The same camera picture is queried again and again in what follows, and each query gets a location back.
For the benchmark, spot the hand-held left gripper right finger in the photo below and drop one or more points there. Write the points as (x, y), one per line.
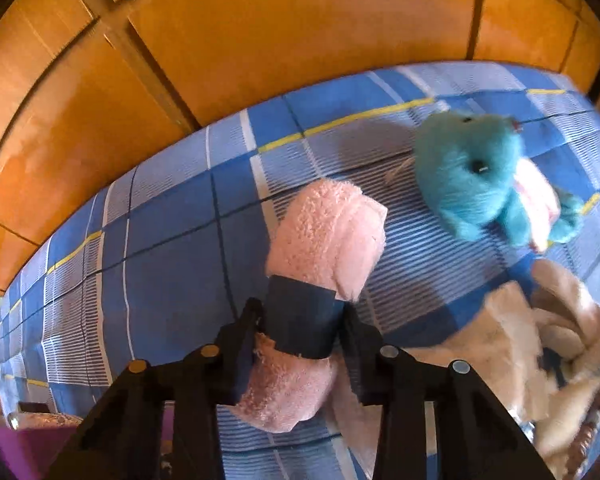
(360, 362)

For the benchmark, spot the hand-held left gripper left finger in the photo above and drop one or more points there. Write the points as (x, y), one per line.
(242, 367)

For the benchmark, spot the pink towel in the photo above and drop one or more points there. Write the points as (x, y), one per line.
(320, 230)

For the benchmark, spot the blue plaid bed sheet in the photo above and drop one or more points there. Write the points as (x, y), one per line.
(190, 240)

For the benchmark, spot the cream rolled towel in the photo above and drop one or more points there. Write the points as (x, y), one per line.
(510, 330)

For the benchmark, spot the teal plush toy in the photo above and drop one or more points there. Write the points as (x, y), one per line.
(460, 170)

